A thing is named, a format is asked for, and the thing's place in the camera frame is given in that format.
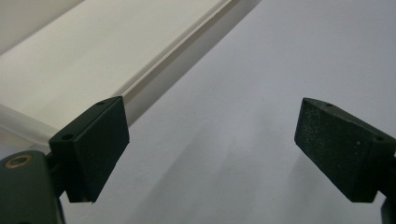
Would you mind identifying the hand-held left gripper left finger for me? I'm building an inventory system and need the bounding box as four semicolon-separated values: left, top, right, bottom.
49;95;131;203

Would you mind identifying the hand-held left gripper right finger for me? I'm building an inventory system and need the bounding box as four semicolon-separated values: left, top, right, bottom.
293;97;396;203

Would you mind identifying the white tray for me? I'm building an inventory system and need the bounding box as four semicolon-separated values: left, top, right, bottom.
0;0;263;147

